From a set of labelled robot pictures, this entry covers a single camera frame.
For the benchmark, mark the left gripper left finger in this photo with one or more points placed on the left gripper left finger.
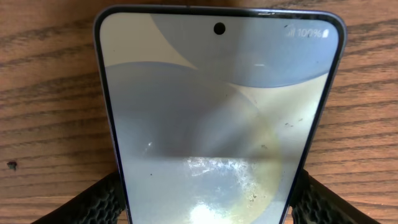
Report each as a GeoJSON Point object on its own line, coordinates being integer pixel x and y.
{"type": "Point", "coordinates": [103, 202]}

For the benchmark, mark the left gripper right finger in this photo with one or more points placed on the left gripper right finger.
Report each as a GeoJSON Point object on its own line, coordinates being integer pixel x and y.
{"type": "Point", "coordinates": [312, 202]}

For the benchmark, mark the Galaxy S24 smartphone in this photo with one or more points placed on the Galaxy S24 smartphone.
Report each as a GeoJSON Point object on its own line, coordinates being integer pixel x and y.
{"type": "Point", "coordinates": [212, 110]}

